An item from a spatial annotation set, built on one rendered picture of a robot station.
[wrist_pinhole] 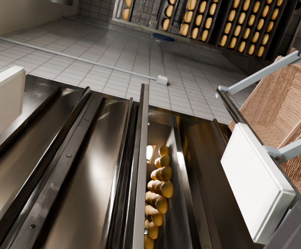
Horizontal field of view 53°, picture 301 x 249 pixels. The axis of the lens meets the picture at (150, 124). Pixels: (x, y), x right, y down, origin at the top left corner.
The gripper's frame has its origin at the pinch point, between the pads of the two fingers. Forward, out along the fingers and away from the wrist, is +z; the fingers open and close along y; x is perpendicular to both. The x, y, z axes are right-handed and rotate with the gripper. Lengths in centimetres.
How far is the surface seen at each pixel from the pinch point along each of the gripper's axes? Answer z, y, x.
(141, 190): 50, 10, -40
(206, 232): 56, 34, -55
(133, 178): 55, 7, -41
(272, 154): 41, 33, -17
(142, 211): 42, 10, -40
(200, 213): 65, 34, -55
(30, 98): 126, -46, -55
